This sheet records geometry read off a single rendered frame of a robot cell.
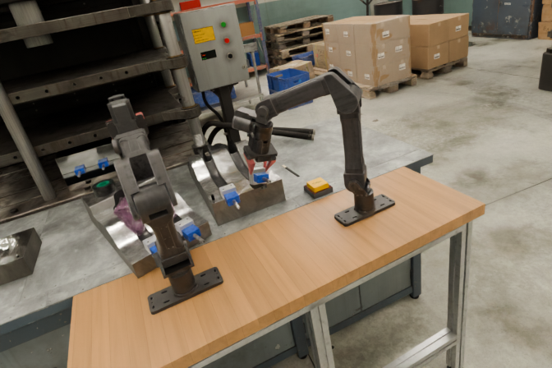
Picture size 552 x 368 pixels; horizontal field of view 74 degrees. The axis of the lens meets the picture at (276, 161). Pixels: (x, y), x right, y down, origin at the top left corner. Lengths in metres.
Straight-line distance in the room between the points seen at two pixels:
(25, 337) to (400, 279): 1.48
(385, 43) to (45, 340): 4.53
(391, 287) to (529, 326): 0.58
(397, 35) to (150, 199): 4.61
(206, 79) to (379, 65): 3.29
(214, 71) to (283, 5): 6.43
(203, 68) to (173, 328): 1.37
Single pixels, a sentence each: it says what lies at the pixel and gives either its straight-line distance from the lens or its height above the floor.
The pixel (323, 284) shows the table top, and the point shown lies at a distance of 0.99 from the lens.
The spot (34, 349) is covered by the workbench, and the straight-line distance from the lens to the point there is 1.48.
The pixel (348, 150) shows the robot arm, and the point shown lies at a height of 1.03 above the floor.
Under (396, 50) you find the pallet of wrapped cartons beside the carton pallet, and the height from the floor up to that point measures 0.54.
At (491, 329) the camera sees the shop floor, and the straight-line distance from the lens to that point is 2.00.
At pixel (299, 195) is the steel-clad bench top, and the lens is 1.36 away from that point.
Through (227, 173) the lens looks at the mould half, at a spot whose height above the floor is 0.88.
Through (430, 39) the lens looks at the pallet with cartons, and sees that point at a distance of 5.60.
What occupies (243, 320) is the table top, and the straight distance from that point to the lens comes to 0.96.
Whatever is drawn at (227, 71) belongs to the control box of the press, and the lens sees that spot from 2.05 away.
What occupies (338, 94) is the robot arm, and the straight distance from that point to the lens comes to 1.03.
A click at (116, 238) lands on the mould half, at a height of 0.87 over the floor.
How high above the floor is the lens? 1.49
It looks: 25 degrees down
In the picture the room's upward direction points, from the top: 11 degrees counter-clockwise
